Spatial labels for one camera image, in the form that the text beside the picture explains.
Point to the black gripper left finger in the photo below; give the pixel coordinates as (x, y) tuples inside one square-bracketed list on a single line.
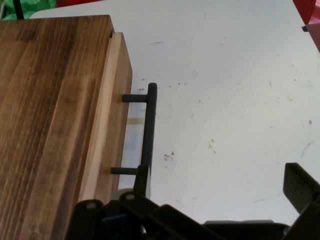
[(130, 220)]

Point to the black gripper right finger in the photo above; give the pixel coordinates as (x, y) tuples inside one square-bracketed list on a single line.
[(307, 200)]

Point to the beige tape strip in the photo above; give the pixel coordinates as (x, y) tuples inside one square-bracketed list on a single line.
[(135, 121)]

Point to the dark wooden cabinet box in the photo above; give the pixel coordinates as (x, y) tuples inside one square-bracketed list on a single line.
[(37, 100)]

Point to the black table edge clip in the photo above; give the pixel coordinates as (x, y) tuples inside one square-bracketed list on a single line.
[(304, 28)]

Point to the large red foam block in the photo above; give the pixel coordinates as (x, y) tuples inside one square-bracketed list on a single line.
[(75, 2)]

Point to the green foam block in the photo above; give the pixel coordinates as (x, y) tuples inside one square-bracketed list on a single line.
[(37, 6)]

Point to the black tripod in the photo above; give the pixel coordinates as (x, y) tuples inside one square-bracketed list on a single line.
[(19, 10)]

